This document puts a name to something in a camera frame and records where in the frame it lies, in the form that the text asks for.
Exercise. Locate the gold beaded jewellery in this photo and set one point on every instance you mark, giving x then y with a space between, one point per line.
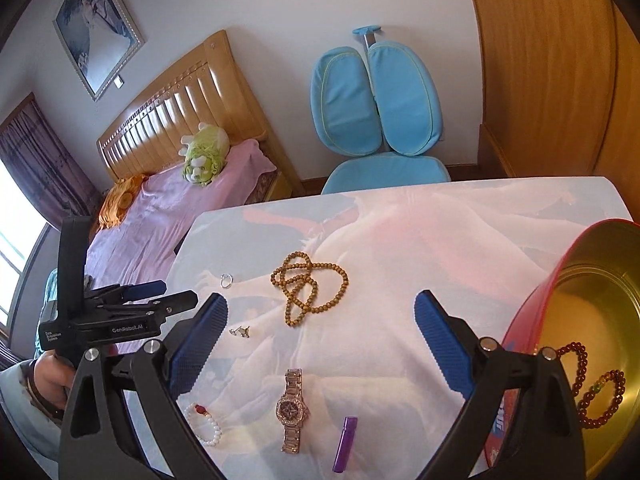
292 294

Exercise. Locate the white wall switch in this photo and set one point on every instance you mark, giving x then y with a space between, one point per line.
119 82

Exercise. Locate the wooden bed frame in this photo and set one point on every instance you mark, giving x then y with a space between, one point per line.
190 75

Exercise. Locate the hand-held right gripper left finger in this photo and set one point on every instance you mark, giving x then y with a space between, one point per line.
196 347

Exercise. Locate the gold rhinestone wristwatch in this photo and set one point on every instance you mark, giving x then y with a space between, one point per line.
292 409

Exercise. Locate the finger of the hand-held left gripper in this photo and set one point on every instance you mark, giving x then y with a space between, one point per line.
145 288
175 302

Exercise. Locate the teal cloth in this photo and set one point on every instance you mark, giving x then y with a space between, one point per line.
51 290

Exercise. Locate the green plush toy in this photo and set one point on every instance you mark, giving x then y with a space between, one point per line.
205 155

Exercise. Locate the window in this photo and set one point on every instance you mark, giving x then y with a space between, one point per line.
12 240

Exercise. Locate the person's left hand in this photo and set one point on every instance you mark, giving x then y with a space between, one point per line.
50 376

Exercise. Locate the pale printed tablecloth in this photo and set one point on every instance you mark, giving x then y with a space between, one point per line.
400 240

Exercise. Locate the light blue desk chair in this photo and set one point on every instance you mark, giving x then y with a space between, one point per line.
380 110

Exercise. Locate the framed wall picture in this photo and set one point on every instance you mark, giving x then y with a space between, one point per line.
95 20

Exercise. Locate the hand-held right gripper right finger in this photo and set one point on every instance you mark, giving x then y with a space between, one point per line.
441 347

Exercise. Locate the purple curtain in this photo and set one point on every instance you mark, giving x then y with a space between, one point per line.
40 160

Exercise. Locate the purple lipstick tube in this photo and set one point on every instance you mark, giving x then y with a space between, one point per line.
345 442

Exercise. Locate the pink blanket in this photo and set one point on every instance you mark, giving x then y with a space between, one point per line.
150 210

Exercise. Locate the wooden wardrobe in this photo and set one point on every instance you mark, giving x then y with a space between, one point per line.
550 70

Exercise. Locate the round red gold tin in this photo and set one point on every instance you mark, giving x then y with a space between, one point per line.
595 280

